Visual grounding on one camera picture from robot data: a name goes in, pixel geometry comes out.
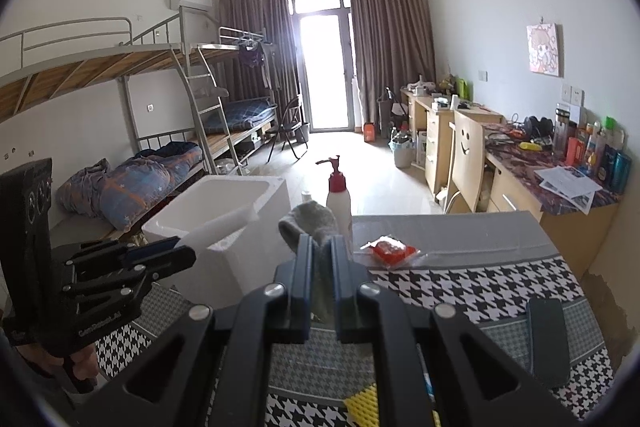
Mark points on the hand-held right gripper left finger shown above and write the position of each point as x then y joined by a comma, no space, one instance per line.
302,297

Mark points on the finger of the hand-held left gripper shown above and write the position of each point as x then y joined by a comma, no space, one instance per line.
170,259
145,249

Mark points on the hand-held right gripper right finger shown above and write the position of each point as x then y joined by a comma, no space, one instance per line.
345,297

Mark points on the white foam box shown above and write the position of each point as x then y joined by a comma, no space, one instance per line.
215,227

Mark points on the grey sock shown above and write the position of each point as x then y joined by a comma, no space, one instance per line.
310,222

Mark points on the yellow mesh sponge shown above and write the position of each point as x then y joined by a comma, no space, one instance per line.
362,407

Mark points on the person's left hand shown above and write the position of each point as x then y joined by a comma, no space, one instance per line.
82,357

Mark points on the red snack packet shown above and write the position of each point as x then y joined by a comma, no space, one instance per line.
392,252

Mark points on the blue patterned quilt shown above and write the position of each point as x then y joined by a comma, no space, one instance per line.
140,182

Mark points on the white pump bottle red cap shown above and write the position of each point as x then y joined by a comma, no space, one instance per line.
340,207

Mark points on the houndstooth tablecloth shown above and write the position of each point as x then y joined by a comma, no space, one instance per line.
475,292

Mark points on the grey metal bunk bed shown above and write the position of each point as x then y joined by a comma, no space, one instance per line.
75,72
250,127

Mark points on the white trash bin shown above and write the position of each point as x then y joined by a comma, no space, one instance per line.
402,152

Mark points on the blue checked mattress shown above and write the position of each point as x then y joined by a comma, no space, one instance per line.
242,114

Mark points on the orange container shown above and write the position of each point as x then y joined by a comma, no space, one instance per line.
370,133

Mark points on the black folding chair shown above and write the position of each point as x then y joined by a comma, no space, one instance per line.
290,122

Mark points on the wooden chair with smiley face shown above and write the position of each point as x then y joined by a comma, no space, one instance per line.
467,157

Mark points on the light wooden desk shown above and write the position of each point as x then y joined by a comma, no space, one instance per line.
437,132

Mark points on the black smartphone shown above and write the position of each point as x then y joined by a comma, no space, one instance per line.
547,342

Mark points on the hanging dark clothes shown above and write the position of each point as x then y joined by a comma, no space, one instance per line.
252,57

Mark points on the wooden desk with patterned top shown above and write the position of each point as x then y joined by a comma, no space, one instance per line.
570,227

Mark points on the brown curtain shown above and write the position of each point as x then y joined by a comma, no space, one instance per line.
255,37
390,47

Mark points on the yellow tool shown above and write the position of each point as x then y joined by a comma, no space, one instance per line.
530,146

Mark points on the glass balcony door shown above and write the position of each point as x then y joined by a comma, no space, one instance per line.
322,57

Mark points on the printed papers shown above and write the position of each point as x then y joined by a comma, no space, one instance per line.
570,187

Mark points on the black headphones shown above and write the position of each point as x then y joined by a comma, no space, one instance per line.
537,127

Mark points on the white wall socket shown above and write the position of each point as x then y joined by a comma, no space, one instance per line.
481,75

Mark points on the wall picture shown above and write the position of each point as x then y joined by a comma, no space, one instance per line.
544,49

